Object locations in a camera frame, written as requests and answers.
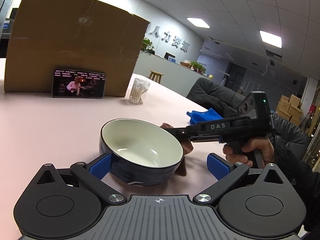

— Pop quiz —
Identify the brown cloth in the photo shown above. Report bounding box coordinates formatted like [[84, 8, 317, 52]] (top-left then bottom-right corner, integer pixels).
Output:
[[159, 122, 194, 177]]

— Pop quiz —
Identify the white bowl dark outside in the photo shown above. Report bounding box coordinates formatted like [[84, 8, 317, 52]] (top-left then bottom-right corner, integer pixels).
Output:
[[99, 118, 184, 186]]

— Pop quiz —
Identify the black sleeve forearm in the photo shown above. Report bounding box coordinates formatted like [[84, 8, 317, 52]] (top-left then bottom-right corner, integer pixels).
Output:
[[268, 112, 320, 233]]

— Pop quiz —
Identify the right hand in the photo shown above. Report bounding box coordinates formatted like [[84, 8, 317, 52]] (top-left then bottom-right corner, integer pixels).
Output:
[[223, 137, 276, 168]]

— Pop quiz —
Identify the blue microfiber cloth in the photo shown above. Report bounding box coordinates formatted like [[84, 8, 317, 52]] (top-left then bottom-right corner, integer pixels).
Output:
[[187, 108, 223, 125]]

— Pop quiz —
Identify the black leather chair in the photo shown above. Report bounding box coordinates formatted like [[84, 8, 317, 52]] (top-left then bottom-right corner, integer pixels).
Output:
[[187, 77, 245, 118]]

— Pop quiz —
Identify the white reception counter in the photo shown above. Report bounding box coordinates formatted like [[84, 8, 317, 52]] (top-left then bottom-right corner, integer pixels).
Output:
[[133, 51, 210, 97]]

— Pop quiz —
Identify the clear cotton swab jar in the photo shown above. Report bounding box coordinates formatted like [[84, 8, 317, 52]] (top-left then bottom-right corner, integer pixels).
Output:
[[129, 78, 150, 105]]

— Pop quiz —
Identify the wooden stool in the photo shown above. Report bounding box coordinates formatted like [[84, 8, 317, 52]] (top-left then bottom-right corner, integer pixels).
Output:
[[148, 70, 163, 84]]

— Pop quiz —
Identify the computer monitor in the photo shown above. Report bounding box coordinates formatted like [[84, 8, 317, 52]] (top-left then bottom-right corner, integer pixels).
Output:
[[164, 52, 176, 63]]

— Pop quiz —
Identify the black smartphone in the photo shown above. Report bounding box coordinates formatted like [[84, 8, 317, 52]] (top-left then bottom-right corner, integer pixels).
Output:
[[52, 69, 106, 99]]

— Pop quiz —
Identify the potted green plant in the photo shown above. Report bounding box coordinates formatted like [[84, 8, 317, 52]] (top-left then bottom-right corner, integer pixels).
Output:
[[140, 37, 155, 55]]

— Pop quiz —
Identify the brown cardboard box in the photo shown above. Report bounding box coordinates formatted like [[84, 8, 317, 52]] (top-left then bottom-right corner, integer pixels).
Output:
[[4, 0, 149, 97]]

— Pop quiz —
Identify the black camera box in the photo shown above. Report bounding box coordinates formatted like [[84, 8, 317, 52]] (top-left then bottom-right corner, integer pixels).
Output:
[[237, 91, 272, 131]]

